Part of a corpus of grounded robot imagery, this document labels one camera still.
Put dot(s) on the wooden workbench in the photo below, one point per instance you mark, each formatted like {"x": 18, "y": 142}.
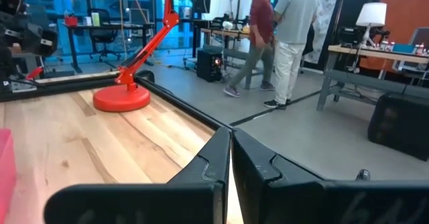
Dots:
{"x": 218, "y": 33}

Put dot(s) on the black clamp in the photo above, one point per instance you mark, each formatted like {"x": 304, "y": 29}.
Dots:
{"x": 147, "y": 75}

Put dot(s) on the red desk lamp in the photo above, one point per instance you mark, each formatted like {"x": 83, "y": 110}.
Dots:
{"x": 127, "y": 96}

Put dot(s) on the black floor case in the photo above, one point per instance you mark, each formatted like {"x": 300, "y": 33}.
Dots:
{"x": 399, "y": 126}

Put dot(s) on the orange partition panel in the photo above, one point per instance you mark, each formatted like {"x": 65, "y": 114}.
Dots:
{"x": 405, "y": 9}

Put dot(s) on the white table lamp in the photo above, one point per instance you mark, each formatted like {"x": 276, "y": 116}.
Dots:
{"x": 370, "y": 14}

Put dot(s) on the grey-legged wooden table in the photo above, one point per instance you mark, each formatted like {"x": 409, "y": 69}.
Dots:
{"x": 352, "y": 51}

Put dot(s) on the black monitor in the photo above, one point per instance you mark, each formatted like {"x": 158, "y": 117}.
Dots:
{"x": 201, "y": 2}

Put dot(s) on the red box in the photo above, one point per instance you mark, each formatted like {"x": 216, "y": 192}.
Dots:
{"x": 71, "y": 21}

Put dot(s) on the black office chair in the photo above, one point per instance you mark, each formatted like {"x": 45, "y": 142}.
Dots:
{"x": 104, "y": 33}

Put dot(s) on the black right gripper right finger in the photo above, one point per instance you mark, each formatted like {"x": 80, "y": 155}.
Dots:
{"x": 254, "y": 170}

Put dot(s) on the person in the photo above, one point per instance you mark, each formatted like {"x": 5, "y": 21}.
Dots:
{"x": 261, "y": 16}
{"x": 296, "y": 16}

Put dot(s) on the grey metal base plate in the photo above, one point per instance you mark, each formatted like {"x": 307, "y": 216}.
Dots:
{"x": 23, "y": 86}

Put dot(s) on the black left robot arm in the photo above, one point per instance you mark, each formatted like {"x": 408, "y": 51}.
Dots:
{"x": 5, "y": 63}

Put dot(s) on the black desk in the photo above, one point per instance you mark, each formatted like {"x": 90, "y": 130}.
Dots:
{"x": 110, "y": 25}

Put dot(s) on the black computer tower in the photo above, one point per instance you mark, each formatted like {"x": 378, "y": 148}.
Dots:
{"x": 209, "y": 64}

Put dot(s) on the pink plastic bin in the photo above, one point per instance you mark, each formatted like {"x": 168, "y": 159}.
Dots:
{"x": 6, "y": 170}

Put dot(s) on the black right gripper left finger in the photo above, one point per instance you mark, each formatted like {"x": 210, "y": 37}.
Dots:
{"x": 211, "y": 167}

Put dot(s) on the white patterned cloth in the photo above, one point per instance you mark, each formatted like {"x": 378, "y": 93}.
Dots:
{"x": 326, "y": 23}

